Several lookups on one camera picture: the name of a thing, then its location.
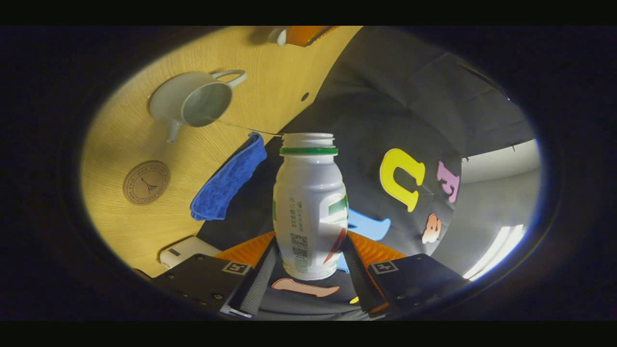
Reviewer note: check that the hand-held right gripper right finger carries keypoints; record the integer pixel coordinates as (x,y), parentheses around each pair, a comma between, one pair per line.
(359,279)

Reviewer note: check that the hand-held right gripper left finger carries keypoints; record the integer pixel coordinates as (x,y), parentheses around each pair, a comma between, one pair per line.
(258,284)

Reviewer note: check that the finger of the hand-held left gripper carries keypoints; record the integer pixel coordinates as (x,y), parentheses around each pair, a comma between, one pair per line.
(303,34)

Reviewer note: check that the white water bottle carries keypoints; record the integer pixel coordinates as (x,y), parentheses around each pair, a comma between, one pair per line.
(308,202)

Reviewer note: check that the white teacup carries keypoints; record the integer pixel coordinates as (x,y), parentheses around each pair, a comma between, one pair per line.
(168,101)

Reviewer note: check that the round cork coaster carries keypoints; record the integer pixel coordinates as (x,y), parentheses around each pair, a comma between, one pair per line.
(146,183)

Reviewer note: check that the white toaster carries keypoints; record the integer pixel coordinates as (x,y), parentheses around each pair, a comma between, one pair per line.
(185,250)

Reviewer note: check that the blue towel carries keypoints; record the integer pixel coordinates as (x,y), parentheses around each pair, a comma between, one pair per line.
(226,183)

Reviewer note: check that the ceiling light panel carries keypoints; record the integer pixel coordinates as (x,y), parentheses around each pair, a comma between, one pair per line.
(501,246)

